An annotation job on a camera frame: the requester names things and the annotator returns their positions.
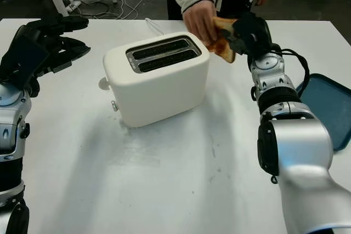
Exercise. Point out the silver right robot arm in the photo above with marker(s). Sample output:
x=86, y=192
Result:
x=299, y=141

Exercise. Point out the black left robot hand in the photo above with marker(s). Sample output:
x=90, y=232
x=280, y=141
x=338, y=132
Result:
x=22, y=56

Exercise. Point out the blue plastic tray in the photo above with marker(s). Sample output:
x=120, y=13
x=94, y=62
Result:
x=326, y=102

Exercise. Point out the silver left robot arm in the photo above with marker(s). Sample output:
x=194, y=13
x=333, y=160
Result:
x=8, y=124

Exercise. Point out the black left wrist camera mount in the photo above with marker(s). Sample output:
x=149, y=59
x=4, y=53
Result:
x=34, y=87

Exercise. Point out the white power strip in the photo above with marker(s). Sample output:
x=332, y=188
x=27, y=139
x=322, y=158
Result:
x=73, y=5

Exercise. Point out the cream white toaster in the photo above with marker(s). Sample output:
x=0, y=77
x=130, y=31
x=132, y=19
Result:
x=161, y=94

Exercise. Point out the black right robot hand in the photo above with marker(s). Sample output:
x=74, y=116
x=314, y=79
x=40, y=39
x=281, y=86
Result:
x=253, y=34

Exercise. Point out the person's right hand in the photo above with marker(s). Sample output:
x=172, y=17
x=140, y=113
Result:
x=200, y=20

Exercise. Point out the browned toast slice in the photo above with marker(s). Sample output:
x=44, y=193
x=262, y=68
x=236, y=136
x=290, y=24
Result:
x=222, y=49

